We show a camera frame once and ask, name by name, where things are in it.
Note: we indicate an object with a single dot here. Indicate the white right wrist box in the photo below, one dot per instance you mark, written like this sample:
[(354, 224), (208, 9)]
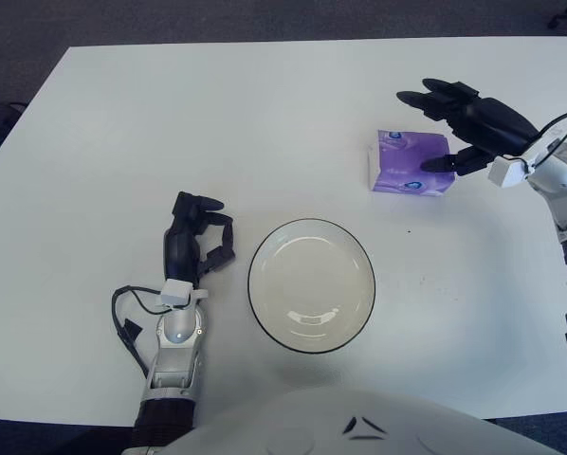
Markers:
[(504, 171)]

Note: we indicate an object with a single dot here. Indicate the white plate black rim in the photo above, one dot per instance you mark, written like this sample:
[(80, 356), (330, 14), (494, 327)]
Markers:
[(312, 284)]

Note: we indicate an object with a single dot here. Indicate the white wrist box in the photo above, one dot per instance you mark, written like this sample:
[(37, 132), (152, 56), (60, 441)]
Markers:
[(175, 293), (504, 171)]

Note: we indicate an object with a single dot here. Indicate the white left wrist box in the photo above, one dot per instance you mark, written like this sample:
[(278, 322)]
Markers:
[(175, 293)]

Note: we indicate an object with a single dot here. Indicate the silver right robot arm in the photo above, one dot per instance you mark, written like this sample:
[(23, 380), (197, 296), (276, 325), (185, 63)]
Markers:
[(563, 175)]

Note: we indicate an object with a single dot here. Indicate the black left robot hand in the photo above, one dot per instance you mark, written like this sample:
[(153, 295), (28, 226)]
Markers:
[(179, 251)]

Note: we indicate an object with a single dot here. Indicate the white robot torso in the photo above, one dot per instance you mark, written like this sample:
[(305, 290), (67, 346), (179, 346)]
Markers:
[(335, 426)]

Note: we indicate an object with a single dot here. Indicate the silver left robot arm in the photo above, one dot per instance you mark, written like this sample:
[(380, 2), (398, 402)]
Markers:
[(177, 332)]

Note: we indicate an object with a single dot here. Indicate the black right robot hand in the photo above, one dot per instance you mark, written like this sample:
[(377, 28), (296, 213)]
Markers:
[(492, 125)]

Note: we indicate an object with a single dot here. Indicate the purple tissue paper pack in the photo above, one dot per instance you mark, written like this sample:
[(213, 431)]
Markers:
[(407, 156)]

